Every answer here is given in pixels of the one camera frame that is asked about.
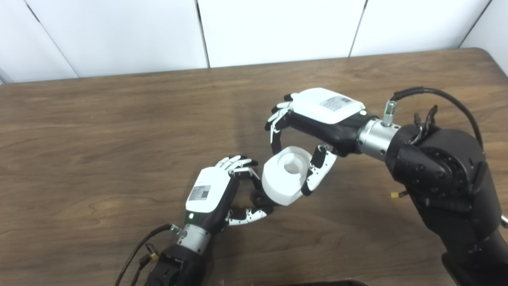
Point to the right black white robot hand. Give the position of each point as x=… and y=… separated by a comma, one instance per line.
x=321, y=109

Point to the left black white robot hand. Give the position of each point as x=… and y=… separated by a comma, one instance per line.
x=208, y=190

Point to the black flanged holder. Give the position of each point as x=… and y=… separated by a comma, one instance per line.
x=260, y=197

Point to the round white piece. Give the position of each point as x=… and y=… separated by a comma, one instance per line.
x=278, y=182

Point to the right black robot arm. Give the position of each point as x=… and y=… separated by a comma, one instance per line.
x=448, y=178

